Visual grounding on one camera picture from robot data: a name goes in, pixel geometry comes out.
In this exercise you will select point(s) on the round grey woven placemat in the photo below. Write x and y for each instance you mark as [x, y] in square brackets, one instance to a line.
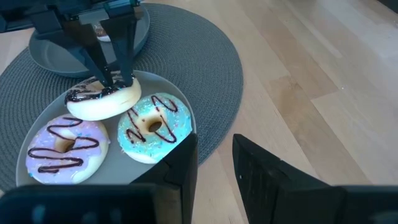
[202, 77]

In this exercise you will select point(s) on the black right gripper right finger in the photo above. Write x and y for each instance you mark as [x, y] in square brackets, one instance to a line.
[264, 186]

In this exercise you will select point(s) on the dark grey plate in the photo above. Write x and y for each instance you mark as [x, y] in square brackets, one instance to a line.
[53, 59]

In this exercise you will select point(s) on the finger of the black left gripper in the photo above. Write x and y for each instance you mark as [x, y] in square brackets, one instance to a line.
[90, 49]
[124, 53]

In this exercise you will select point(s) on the light beige plate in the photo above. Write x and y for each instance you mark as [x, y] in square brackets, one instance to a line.
[115, 171]

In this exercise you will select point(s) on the purple iced donut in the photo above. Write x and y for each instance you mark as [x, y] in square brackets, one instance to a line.
[62, 158]

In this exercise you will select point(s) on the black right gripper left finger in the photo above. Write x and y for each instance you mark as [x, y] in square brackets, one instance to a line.
[180, 174]

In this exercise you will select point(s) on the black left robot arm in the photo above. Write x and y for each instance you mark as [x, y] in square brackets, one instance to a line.
[12, 15]

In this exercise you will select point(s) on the turquoise iced donut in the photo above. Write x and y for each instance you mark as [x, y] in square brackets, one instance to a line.
[174, 124]

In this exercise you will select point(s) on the white donut with chocolate drizzle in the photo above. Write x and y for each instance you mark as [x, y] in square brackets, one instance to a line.
[102, 104]

